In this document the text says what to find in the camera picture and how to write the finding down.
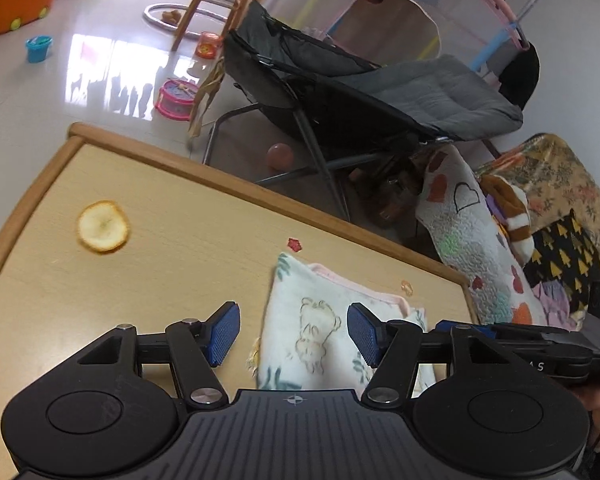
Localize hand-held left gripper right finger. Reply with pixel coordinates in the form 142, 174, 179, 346
346, 302, 521, 407

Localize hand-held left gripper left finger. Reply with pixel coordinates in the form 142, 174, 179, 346
75, 301, 242, 407

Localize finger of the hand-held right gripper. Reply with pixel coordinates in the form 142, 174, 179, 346
470, 323, 499, 343

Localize floral pink-collared baby shirt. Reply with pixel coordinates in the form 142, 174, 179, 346
254, 252, 436, 396

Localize lilac crumpled clothes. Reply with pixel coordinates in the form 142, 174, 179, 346
530, 280, 588, 332

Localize heart-print quilt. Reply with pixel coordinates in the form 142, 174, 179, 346
415, 146, 548, 326

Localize black tree-print pillow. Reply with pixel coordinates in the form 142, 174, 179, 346
522, 210, 600, 306

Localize brown glass jar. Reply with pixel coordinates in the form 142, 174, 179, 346
370, 160, 423, 226

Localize pink ball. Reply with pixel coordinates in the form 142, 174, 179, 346
267, 143, 295, 170

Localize tan straw tassel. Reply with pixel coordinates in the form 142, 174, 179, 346
187, 57, 226, 138

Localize pink toy drum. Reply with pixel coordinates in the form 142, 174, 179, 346
155, 78, 199, 121

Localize grey folding lounge chair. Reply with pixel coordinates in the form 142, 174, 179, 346
202, 0, 525, 221

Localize black hanging garment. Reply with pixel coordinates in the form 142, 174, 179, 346
497, 42, 541, 110

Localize orange toy bucket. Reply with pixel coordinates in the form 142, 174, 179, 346
196, 31, 223, 59

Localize tall wooden stool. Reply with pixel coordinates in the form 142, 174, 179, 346
171, 0, 263, 51

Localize blue toy bucket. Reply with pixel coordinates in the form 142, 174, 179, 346
26, 35, 54, 63

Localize silver hoop ring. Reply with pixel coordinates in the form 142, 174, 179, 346
144, 2, 231, 41

